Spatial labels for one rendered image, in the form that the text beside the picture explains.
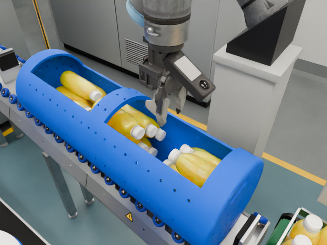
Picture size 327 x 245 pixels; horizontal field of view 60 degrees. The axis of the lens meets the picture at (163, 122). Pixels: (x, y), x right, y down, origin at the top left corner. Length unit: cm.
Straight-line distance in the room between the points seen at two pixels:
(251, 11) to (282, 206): 138
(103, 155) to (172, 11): 46
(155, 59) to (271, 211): 170
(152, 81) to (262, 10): 77
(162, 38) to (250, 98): 92
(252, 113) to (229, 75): 22
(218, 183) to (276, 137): 203
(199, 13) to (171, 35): 184
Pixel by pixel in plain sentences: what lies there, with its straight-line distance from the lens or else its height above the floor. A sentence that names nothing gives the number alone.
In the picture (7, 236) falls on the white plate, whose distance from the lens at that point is 89.
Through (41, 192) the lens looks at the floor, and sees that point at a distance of 229.
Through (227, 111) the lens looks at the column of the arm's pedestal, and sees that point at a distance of 152.
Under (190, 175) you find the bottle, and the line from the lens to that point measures 74.
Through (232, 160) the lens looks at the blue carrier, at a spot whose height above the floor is 123.
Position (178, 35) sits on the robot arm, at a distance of 55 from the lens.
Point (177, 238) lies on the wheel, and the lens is 87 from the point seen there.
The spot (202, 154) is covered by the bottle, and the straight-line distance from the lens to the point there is 81.
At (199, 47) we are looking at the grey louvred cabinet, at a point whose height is 63.
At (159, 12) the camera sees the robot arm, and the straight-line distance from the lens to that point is 53.
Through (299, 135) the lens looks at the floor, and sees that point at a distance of 276.
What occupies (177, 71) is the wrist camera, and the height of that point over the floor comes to 144.
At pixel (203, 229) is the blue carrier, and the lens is 68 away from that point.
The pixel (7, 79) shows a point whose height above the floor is 94.
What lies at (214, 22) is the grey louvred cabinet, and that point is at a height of 87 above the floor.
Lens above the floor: 175
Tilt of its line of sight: 42 degrees down
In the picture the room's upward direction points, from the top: straight up
